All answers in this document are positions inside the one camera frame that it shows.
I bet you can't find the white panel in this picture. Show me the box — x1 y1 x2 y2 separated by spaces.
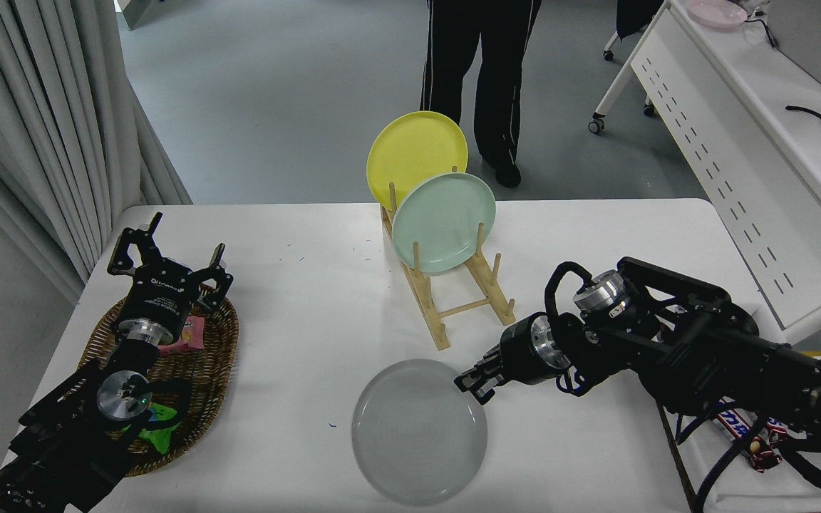
117 0 163 31

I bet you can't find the pink snack packet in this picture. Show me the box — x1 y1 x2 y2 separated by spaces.
158 316 206 356

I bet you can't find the white curtain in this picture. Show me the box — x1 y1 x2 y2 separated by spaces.
0 0 194 304

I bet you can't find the thick black cable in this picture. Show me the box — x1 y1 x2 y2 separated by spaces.
785 105 821 133

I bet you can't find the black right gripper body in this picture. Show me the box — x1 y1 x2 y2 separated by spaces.
502 315 555 385

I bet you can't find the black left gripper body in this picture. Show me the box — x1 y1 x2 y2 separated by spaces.
117 260 201 336

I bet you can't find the green snack packet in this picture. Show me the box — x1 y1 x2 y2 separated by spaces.
136 403 183 455

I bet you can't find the person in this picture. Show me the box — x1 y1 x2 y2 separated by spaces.
420 0 543 189

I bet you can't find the yellow plate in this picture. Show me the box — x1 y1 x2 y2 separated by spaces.
366 110 469 212

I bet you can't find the white perforated desk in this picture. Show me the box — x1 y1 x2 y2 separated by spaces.
589 0 821 346

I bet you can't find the thin black cable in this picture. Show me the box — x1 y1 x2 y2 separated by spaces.
742 11 780 49

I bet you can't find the pink plate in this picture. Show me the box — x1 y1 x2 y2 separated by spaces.
686 0 748 29

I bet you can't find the grey laptop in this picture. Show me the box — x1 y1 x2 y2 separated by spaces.
767 0 821 97

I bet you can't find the wooden plate rack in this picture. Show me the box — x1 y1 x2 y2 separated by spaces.
380 165 517 351

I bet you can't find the brown wicker basket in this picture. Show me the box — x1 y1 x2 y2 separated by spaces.
77 284 239 477

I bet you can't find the grey plate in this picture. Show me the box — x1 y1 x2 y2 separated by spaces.
351 358 489 507

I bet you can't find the pale green plate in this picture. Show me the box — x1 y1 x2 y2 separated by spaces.
391 172 497 275

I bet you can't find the white tray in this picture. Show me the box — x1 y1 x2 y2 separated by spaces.
656 303 821 513

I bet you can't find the brown bar with Chinese print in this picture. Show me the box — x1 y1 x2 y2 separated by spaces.
713 412 783 472

